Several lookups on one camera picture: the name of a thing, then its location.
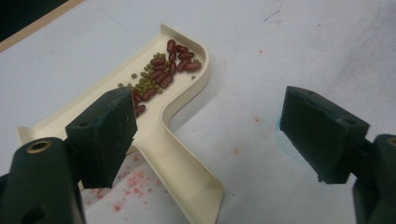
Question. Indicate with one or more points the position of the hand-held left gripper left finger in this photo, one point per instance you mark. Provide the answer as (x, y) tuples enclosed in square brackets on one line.
[(102, 133)]

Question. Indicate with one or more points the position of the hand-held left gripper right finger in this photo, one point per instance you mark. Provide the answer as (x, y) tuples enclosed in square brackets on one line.
[(322, 137)]

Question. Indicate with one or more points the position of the cream plastic dustpan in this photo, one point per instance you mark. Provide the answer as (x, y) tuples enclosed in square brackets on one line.
[(174, 155)]

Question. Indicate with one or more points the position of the pile of red kidney beans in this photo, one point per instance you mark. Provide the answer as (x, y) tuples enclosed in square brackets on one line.
[(193, 66)]

